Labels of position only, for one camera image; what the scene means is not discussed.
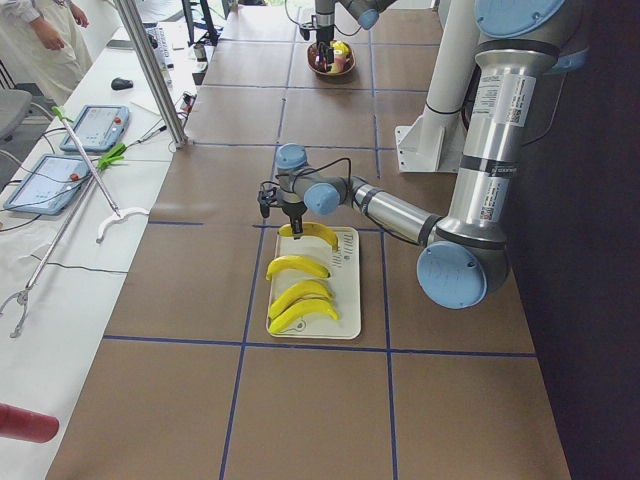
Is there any red fire extinguisher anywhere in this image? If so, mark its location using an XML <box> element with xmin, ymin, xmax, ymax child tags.
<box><xmin>1</xmin><ymin>404</ymin><xmax>59</xmax><ymax>443</ymax></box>

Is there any teach pendant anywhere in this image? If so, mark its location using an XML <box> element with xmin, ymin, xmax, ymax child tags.
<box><xmin>3</xmin><ymin>154</ymin><xmax>90</xmax><ymax>215</ymax></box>
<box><xmin>70</xmin><ymin>105</ymin><xmax>130</xmax><ymax>154</ymax></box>

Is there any aluminium frame post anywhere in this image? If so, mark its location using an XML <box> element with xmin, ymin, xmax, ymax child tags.
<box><xmin>114</xmin><ymin>0</ymin><xmax>188</xmax><ymax>149</ymax></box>

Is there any white bear print tray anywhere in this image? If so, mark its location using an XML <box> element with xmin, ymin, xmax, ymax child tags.
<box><xmin>266</xmin><ymin>227</ymin><xmax>361</xmax><ymax>340</ymax></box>

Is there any black computer mouse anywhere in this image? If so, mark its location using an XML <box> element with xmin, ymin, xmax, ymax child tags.
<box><xmin>110</xmin><ymin>77</ymin><xmax>134</xmax><ymax>91</ymax></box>

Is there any lower teach pendant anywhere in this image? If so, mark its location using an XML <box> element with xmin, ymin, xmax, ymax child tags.
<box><xmin>3</xmin><ymin>154</ymin><xmax>90</xmax><ymax>215</ymax></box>

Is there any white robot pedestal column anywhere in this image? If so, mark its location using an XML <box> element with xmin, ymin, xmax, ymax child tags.
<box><xmin>395</xmin><ymin>0</ymin><xmax>479</xmax><ymax>173</ymax></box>

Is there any grey office chair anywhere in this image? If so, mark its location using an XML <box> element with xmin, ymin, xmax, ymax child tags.
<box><xmin>0</xmin><ymin>89</ymin><xmax>33</xmax><ymax>141</ymax></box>

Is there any person in white coat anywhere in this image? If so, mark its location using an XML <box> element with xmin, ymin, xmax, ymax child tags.
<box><xmin>1</xmin><ymin>1</ymin><xmax>92</xmax><ymax>106</ymax></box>

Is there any red pink apple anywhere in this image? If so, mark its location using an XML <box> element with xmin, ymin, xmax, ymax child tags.
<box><xmin>329</xmin><ymin>54</ymin><xmax>348</xmax><ymax>75</ymax></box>

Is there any green plastic clamp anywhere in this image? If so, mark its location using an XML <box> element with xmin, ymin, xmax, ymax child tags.
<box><xmin>97</xmin><ymin>143</ymin><xmax>127</xmax><ymax>171</ymax></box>

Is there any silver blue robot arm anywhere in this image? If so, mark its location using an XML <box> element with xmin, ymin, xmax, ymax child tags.
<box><xmin>299</xmin><ymin>0</ymin><xmax>395</xmax><ymax>73</ymax></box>
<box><xmin>258</xmin><ymin>1</ymin><xmax>589</xmax><ymax>309</ymax></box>

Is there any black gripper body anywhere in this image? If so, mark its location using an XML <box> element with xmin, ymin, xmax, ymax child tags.
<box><xmin>298</xmin><ymin>12</ymin><xmax>335</xmax><ymax>44</ymax></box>
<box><xmin>257</xmin><ymin>180</ymin><xmax>306</xmax><ymax>218</ymax></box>

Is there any white plastic hook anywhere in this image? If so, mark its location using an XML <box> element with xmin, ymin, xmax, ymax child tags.
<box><xmin>96</xmin><ymin>207</ymin><xmax>150</xmax><ymax>244</ymax></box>

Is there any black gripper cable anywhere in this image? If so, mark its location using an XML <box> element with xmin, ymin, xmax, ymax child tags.
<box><xmin>272</xmin><ymin>157</ymin><xmax>354</xmax><ymax>199</ymax></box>

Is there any upper teach pendant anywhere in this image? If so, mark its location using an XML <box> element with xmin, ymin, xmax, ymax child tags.
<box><xmin>70</xmin><ymin>105</ymin><xmax>130</xmax><ymax>154</ymax></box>

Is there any yellow banana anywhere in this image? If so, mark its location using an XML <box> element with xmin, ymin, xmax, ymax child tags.
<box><xmin>278</xmin><ymin>222</ymin><xmax>339</xmax><ymax>252</ymax></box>
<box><xmin>268</xmin><ymin>280</ymin><xmax>333</xmax><ymax>320</ymax></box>
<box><xmin>268</xmin><ymin>298</ymin><xmax>339</xmax><ymax>334</ymax></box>
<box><xmin>265</xmin><ymin>255</ymin><xmax>331</xmax><ymax>280</ymax></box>

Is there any metal rod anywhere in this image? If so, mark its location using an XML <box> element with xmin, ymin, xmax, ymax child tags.
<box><xmin>52</xmin><ymin>106</ymin><xmax>123</xmax><ymax>218</ymax></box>

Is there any brown woven basket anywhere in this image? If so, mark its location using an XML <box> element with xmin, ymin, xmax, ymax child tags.
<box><xmin>307</xmin><ymin>40</ymin><xmax>356</xmax><ymax>77</ymax></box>

